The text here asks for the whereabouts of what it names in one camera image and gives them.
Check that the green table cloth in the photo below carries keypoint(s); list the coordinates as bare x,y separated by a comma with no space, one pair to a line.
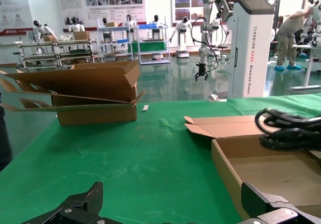
125,158

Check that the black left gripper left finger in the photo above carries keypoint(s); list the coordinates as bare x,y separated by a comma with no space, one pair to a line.
82,209

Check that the wall poster large photos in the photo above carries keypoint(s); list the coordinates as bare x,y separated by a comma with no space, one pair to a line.
190,5

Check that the wide wall poster photo strip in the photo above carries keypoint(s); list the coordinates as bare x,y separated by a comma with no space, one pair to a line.
100,8

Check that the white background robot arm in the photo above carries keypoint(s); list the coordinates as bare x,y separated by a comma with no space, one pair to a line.
206,33

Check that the background cardboard box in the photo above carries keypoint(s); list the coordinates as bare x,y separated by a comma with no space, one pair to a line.
49,38
81,35

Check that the white robot tower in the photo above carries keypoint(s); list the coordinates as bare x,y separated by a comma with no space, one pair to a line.
250,45

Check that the black tower base plate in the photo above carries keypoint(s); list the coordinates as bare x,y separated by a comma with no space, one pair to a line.
223,95

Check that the small cardboard box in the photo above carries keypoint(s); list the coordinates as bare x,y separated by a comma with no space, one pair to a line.
111,24

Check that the white shelf blue bins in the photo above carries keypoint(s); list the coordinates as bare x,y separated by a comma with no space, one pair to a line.
113,28

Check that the dark blue fabric object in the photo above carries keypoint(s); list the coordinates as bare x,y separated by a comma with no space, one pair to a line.
3,138

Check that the person in beige clothes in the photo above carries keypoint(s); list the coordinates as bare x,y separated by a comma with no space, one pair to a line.
288,33

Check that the open cardboard box dotted lid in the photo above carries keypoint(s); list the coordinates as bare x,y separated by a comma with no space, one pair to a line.
263,171

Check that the wall poster red bottom band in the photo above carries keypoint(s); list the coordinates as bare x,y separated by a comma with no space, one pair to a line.
15,8

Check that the shelf with green panel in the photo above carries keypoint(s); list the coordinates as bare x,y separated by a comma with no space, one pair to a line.
148,47

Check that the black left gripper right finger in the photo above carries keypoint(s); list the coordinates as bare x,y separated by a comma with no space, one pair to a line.
265,204

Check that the white desk frame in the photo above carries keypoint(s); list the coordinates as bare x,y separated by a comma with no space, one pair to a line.
309,65

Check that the white label strip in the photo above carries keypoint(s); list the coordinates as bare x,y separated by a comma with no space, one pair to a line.
145,108

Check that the open stacked cardboard box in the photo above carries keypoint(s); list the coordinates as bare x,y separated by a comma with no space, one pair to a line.
100,113
87,83

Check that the white humanoid robot black head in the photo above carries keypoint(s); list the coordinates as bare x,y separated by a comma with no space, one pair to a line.
105,23
40,30
314,13
75,27
183,35
156,20
129,23

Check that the metal pipe rack table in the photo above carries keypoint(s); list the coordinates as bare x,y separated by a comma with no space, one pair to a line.
50,56

